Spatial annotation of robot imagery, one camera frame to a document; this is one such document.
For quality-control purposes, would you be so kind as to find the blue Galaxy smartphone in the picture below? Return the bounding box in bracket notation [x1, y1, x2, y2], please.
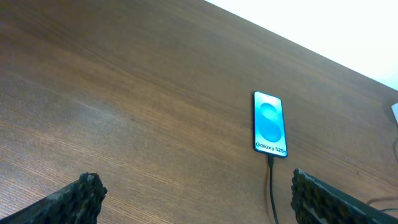
[252, 91, 288, 158]

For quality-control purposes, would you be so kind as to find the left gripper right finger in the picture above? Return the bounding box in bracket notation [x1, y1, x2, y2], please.
[290, 169, 397, 224]

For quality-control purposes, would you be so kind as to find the white power strip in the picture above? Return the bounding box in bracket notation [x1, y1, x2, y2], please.
[391, 103, 398, 123]

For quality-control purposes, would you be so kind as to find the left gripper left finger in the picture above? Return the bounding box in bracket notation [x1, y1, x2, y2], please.
[1, 173, 108, 224]

